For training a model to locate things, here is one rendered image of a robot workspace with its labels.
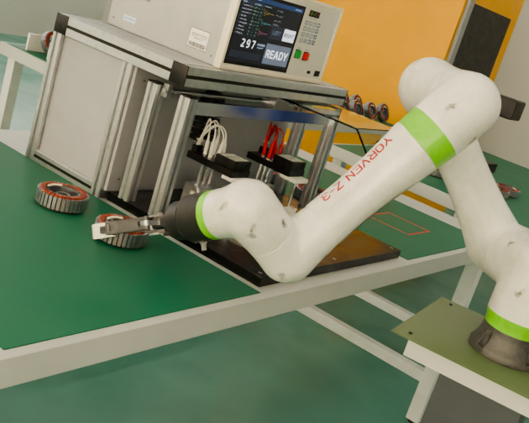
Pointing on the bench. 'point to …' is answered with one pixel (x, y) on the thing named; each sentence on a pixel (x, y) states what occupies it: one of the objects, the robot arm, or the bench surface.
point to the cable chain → (204, 119)
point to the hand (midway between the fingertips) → (123, 230)
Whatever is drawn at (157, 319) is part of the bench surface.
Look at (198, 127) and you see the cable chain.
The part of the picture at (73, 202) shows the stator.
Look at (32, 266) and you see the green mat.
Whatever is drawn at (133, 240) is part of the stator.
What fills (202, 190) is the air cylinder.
